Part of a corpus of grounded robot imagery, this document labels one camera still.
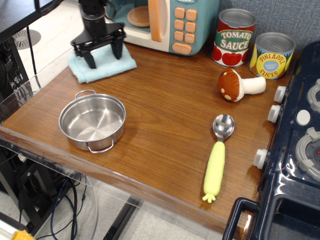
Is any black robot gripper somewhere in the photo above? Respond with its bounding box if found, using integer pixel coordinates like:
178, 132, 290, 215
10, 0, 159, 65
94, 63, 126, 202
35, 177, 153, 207
71, 16, 126, 69

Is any tomato sauce can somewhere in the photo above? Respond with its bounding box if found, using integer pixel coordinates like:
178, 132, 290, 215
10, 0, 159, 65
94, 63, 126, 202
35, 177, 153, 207
212, 8, 257, 67

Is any black computer tower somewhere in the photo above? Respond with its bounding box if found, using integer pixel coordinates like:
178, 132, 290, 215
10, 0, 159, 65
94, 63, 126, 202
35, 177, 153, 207
0, 37, 33, 106

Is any stainless steel pot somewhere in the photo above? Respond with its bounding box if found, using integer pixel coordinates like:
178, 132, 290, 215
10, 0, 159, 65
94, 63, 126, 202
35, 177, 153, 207
58, 89, 127, 154

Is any teal toy microwave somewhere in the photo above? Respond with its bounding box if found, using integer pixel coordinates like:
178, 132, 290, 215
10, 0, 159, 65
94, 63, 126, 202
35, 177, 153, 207
105, 0, 220, 56

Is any pineapple slices can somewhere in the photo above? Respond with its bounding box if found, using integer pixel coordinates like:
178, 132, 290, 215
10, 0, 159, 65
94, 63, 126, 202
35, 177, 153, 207
249, 32, 296, 80

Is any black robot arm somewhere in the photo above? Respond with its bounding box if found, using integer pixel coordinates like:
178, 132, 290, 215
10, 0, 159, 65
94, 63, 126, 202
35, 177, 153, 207
71, 0, 126, 69

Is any plush brown mushroom toy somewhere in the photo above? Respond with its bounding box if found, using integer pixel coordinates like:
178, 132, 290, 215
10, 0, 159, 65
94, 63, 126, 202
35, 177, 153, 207
217, 68, 267, 102

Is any black braided cable bundle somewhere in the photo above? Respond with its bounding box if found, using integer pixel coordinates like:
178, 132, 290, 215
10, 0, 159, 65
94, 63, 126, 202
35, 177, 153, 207
33, 0, 63, 13

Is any light blue rag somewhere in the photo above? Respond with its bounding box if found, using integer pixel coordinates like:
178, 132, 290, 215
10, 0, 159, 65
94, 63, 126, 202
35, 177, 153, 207
67, 45, 137, 84

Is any black table leg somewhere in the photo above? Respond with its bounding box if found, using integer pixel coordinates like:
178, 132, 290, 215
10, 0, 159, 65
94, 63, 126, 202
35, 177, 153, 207
103, 203, 137, 240

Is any spoon with yellow-green handle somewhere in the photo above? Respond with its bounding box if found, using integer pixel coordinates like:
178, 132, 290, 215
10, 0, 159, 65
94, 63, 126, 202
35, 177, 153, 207
202, 114, 235, 204

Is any dark blue toy stove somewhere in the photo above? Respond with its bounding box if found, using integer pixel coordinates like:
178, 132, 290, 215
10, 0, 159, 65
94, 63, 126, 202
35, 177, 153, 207
223, 41, 320, 240

